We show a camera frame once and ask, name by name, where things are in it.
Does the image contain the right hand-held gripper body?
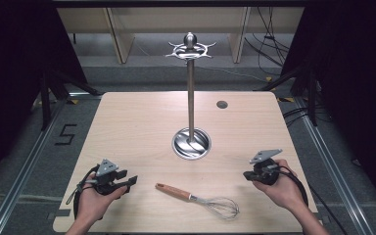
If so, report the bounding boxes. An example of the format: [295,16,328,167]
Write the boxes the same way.
[248,149,283,187]

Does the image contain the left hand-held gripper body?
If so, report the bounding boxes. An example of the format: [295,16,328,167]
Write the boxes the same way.
[92,159,128,197]

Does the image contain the wooden handle wire whisk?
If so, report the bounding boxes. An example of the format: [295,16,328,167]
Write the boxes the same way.
[155,182,241,221]

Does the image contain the steel utensil stand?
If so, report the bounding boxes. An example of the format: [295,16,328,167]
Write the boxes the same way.
[164,31,217,162]

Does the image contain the person's right hand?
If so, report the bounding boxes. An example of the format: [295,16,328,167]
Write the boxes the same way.
[252,159,307,213]

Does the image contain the person's left hand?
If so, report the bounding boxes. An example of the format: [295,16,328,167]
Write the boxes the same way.
[75,172,128,227]

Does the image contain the black tripod stand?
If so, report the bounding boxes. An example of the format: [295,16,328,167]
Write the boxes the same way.
[38,64,103,132]
[254,61,319,127]

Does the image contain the black curtain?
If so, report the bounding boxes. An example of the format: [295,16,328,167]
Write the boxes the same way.
[280,0,376,210]
[0,0,89,190]

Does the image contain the beige wooden shelf unit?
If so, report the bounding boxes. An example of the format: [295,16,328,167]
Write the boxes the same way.
[56,7,306,65]

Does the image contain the left hand-held gripper cable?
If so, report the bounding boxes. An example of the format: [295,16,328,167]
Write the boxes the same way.
[66,164,100,220]

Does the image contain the hand-held gripper cable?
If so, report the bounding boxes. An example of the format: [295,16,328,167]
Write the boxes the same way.
[66,164,100,220]
[273,165,351,235]

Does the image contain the right hand-held gripper cable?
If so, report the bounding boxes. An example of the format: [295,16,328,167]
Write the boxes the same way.
[273,165,351,235]

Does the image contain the aluminium floor rail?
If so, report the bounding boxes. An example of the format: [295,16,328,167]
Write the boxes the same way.
[0,96,69,235]
[293,96,376,235]

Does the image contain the white floor cable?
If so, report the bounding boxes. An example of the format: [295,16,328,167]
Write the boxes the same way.
[195,64,269,83]

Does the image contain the black floor cables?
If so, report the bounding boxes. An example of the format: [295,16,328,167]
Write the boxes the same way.
[244,6,292,69]

